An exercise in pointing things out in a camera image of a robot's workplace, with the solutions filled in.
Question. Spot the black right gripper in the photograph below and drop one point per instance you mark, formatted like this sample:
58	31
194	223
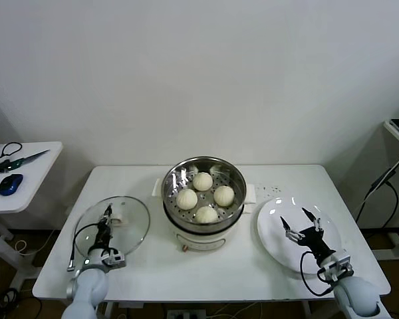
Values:
317	244

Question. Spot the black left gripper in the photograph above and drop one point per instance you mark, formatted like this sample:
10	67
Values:
104	234

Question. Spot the glass pot lid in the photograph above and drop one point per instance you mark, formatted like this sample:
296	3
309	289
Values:
133	226

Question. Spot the white steamed baozi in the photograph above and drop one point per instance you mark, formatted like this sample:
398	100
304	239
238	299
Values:
224	195
206	215
203	181
187	199

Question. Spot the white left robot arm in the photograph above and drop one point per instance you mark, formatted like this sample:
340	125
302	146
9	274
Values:
86	292

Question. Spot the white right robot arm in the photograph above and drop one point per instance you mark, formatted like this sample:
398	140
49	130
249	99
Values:
355	295

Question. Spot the stainless steel steamer basket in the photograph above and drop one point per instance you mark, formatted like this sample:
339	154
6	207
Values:
239	199

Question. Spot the white round plate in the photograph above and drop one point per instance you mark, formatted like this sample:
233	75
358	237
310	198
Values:
272	239

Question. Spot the white side table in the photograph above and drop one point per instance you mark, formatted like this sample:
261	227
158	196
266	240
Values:
36	186

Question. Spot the blue computer mouse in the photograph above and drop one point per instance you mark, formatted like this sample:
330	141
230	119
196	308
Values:
10	183

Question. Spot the white power strip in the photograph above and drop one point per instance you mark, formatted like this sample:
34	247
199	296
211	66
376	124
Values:
186	314

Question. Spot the white equipment stand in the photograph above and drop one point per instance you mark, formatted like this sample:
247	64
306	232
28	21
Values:
397	131

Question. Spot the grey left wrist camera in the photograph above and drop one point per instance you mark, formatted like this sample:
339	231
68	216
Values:
114	258

